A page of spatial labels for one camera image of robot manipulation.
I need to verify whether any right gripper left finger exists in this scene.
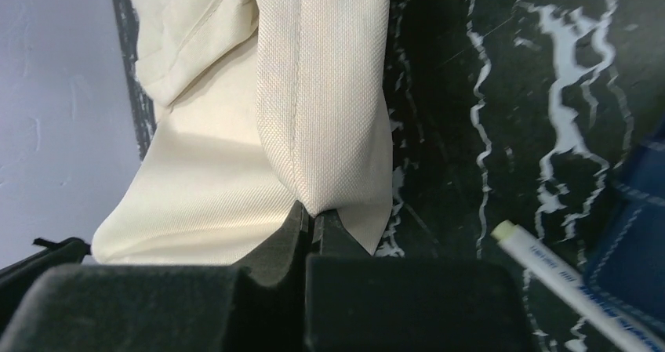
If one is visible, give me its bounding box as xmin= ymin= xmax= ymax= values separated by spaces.
xmin=1 ymin=204 xmax=311 ymax=351

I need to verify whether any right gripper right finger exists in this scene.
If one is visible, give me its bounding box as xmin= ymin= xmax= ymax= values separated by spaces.
xmin=305 ymin=211 xmax=532 ymax=351

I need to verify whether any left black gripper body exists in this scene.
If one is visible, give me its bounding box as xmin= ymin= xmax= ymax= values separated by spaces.
xmin=1 ymin=238 xmax=91 ymax=329

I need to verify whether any beige canvas backpack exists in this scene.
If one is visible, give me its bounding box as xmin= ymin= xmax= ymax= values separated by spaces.
xmin=92 ymin=0 xmax=393 ymax=265

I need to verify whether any white marker pale cap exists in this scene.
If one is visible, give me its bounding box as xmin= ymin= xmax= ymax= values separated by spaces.
xmin=491 ymin=220 xmax=664 ymax=351

